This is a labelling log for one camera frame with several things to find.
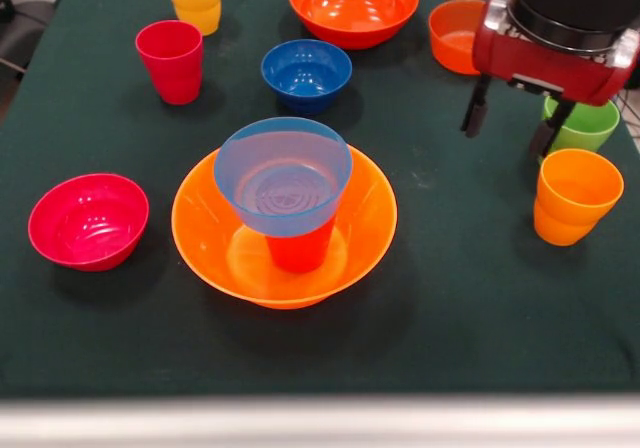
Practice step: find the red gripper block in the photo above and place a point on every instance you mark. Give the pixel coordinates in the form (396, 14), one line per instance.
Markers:
(540, 68)

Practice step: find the orange cup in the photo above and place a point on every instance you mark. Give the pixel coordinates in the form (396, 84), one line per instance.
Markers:
(575, 208)

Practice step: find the dark blue bowl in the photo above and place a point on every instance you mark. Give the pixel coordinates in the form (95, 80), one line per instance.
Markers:
(305, 78)

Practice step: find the light blue bowl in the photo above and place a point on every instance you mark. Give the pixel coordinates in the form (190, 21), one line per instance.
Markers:
(270, 178)

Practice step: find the red-orange cup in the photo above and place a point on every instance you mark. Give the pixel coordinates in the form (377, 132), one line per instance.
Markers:
(300, 253)

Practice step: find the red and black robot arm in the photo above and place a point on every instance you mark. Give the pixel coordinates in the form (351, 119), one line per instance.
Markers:
(575, 3)

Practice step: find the green cup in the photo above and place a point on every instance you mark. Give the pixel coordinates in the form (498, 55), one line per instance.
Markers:
(590, 128)

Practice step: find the small red-orange bowl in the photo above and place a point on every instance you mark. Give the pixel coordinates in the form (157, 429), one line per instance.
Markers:
(450, 43)

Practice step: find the large red-orange bowl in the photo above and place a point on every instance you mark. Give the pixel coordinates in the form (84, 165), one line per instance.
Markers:
(350, 13)

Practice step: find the large orange bowl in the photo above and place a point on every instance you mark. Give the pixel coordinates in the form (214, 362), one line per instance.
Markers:
(200, 238)

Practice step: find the yellow cup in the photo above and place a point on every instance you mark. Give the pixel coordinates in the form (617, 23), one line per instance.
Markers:
(195, 3)

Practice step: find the pink-red cup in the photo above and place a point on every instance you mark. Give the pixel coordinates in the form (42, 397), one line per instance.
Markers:
(172, 68)

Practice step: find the pink-red bowl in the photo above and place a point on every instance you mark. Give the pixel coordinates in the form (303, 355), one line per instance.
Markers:
(90, 228)

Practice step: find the dark green tablecloth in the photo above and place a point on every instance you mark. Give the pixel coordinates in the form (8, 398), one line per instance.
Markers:
(100, 318)

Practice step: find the dark grey pedestal base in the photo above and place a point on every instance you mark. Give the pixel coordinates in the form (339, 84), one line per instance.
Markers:
(30, 18)

